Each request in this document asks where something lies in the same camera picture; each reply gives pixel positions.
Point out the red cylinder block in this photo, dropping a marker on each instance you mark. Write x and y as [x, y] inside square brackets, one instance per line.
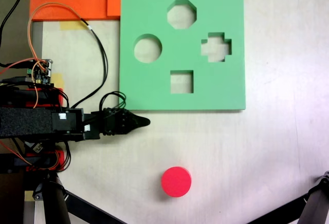
[176, 182]

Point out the green shape hole board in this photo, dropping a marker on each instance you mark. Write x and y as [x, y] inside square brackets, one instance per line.
[144, 90]

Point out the red base clamp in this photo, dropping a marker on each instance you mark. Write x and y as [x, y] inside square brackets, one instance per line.
[61, 158]
[60, 96]

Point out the small yellow tape piece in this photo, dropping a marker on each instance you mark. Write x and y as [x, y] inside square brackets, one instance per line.
[59, 81]
[28, 195]

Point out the small black circuit board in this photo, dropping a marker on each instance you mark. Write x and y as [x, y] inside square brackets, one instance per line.
[34, 147]

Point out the slanted black tripod strut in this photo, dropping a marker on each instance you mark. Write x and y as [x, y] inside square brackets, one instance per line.
[90, 209]
[280, 209]

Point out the thick black tripod leg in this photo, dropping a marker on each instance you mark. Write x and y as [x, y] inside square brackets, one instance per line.
[314, 203]
[55, 203]

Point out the wide yellow tape strip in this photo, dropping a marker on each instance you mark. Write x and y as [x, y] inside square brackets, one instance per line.
[73, 25]

